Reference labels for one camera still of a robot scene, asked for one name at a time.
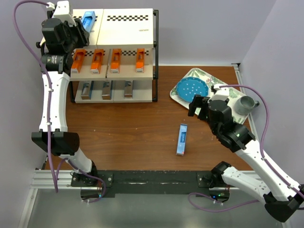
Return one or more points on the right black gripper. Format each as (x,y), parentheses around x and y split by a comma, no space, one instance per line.
(195,103)

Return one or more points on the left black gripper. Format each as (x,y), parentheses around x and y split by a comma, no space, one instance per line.
(82,33)

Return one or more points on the blue toothpaste box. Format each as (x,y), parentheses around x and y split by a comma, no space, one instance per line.
(88,20)
(181,142)

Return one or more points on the orange toothpaste box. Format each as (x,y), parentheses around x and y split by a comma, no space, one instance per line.
(97,60)
(78,59)
(139,66)
(115,61)

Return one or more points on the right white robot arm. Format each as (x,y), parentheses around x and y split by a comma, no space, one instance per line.
(280,194)

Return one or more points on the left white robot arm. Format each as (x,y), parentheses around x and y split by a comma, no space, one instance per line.
(53,137)

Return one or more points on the beige three-tier shelf rack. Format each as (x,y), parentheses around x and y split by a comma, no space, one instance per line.
(128,30)

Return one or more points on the blue dotted plate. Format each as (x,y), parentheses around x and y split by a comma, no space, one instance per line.
(188,87)

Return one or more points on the floral rectangular serving tray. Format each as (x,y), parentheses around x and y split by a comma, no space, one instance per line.
(210,80)

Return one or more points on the grey ceramic mug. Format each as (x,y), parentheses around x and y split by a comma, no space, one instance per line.
(245,104)

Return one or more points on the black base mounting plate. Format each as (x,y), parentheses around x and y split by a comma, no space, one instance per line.
(159,182)

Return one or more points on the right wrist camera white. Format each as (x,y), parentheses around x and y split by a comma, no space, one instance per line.
(219,93)

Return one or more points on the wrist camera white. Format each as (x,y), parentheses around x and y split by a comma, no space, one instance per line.
(63,11)
(219,93)

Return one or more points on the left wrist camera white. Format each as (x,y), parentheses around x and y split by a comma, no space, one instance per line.
(63,11)

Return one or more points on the aluminium frame rail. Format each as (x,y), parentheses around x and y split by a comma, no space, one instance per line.
(46,208)

